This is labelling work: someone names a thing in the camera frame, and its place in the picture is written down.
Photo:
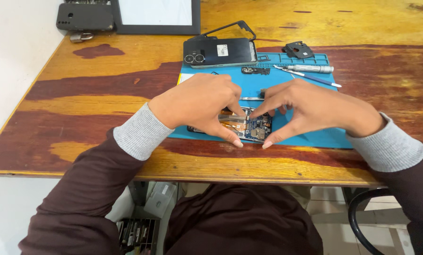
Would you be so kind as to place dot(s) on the person's left hand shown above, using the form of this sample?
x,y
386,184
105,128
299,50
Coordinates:
x,y
193,102

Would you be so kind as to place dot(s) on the person's right hand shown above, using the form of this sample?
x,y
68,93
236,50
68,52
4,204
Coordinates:
x,y
314,106

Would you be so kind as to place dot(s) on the smartphone with circuit board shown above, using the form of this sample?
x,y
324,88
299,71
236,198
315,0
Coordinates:
x,y
254,129

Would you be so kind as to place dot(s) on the blue silicone repair mat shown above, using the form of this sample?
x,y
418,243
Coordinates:
x,y
303,117

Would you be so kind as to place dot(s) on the yellow edged card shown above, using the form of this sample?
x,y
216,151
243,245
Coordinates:
x,y
186,78

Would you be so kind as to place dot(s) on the silver precision screwdriver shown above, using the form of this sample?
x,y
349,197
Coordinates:
x,y
309,68

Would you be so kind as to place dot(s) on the black phone back cover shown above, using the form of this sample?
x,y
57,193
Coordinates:
x,y
218,52

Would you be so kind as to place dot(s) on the metal tweezers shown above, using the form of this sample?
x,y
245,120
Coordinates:
x,y
251,98

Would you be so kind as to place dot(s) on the black plastic shield piece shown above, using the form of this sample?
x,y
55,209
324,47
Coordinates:
x,y
298,49

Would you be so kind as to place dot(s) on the black SIM tray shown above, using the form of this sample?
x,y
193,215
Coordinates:
x,y
264,58

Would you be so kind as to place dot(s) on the black framed tablet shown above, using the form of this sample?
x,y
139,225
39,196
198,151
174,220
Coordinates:
x,y
155,16

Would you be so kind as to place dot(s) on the clear plastic box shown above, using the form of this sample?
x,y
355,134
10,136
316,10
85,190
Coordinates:
x,y
160,200

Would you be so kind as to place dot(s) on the person's brown sweater torso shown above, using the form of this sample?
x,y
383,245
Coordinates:
x,y
243,221

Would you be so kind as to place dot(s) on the silver padlock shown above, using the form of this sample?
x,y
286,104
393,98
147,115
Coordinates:
x,y
80,36

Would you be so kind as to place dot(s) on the black phone case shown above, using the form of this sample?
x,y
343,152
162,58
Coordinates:
x,y
84,17

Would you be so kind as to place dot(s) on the rack of small tools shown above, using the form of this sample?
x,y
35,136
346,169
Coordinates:
x,y
137,235

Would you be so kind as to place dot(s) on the tray of metal parts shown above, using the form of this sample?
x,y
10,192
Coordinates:
x,y
87,1

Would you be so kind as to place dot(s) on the small black camera module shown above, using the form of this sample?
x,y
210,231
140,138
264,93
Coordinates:
x,y
255,70

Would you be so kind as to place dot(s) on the black plastic phone frame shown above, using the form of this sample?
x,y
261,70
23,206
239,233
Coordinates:
x,y
232,28

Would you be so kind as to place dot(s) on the black chair frame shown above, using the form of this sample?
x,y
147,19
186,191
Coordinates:
x,y
367,219

